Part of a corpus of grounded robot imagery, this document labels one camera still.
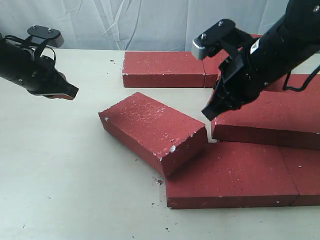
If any pale blue backdrop cloth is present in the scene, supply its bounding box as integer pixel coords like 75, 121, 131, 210
0, 0, 288, 51

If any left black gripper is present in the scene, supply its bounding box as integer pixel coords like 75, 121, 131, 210
0, 38, 79, 101

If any right row red brick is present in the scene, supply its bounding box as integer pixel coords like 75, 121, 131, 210
264, 74, 320, 92

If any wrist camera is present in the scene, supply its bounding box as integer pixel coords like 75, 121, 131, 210
27, 25, 64, 48
191, 18, 254, 61

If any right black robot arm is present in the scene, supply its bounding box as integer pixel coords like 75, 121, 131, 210
193, 0, 320, 120

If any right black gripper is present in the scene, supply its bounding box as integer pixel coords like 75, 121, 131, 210
201, 48, 270, 121

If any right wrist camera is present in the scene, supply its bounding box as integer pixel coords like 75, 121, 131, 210
191, 18, 254, 61

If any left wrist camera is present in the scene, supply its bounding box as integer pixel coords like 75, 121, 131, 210
27, 25, 64, 48

